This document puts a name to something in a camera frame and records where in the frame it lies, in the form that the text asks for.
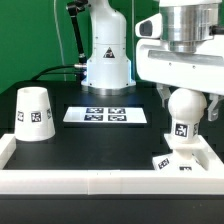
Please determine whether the white lamp base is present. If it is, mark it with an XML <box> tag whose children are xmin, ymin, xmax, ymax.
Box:
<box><xmin>152</xmin><ymin>134</ymin><xmax>210</xmax><ymax>172</ymax></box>

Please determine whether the black cable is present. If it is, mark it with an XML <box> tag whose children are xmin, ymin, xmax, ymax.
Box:
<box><xmin>30</xmin><ymin>64</ymin><xmax>88</xmax><ymax>82</ymax></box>

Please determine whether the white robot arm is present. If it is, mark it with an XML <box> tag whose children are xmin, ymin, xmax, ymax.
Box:
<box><xmin>84</xmin><ymin>0</ymin><xmax>224</xmax><ymax>121</ymax></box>

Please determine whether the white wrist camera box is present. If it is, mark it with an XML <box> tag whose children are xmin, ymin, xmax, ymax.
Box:
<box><xmin>135</xmin><ymin>13</ymin><xmax>162</xmax><ymax>39</ymax></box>

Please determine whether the white thin cable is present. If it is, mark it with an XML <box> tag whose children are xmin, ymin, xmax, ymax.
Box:
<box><xmin>52</xmin><ymin>0</ymin><xmax>66</xmax><ymax>66</ymax></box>

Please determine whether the white U-shaped fence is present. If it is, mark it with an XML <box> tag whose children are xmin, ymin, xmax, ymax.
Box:
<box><xmin>0</xmin><ymin>134</ymin><xmax>224</xmax><ymax>195</ymax></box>

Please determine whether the white lamp bulb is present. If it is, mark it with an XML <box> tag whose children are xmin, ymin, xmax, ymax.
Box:
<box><xmin>168</xmin><ymin>88</ymin><xmax>207</xmax><ymax>144</ymax></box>

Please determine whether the white marker sheet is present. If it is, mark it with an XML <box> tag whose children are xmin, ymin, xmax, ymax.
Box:
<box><xmin>63</xmin><ymin>107</ymin><xmax>147</xmax><ymax>124</ymax></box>

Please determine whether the white lamp shade cone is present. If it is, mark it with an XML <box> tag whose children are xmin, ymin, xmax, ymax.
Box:
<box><xmin>15</xmin><ymin>87</ymin><xmax>55</xmax><ymax>142</ymax></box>

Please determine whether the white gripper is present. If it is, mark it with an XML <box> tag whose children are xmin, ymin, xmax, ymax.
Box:
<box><xmin>136</xmin><ymin>35</ymin><xmax>224</xmax><ymax>121</ymax></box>

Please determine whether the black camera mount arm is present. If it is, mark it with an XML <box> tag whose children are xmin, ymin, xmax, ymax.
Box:
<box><xmin>66</xmin><ymin>0</ymin><xmax>88</xmax><ymax>64</ymax></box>

